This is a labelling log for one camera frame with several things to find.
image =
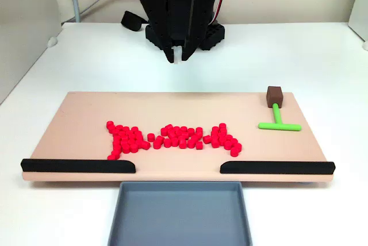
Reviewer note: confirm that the small red cylinder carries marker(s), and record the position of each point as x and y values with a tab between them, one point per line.
227	144
125	150
116	144
131	139
178	134
132	143
185	136
138	134
176	128
116	139
109	125
192	137
124	144
134	129
139	139
115	153
198	135
169	127
234	141
199	130
183	129
125	129
150	136
138	144
207	139
214	134
145	145
118	127
122	134
215	142
182	143
130	134
222	126
164	131
222	131
124	139
159	139
167	142
156	145
115	134
191	142
190	131
215	129
112	157
228	137
112	130
134	148
235	151
238	146
199	145
172	134
174	142
117	149
221	136
221	141

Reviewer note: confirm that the white table bump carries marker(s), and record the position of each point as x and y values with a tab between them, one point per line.
365	45
52	41

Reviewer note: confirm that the pink board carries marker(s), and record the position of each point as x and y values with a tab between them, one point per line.
86	119

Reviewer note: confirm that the grey partition panel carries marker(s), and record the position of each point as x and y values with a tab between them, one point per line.
26	27

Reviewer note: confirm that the white partition panel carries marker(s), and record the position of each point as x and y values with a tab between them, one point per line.
359	1

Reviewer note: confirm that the grey square tray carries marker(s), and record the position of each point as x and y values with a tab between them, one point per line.
179	217

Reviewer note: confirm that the black foam rail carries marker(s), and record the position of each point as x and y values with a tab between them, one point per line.
276	168
77	166

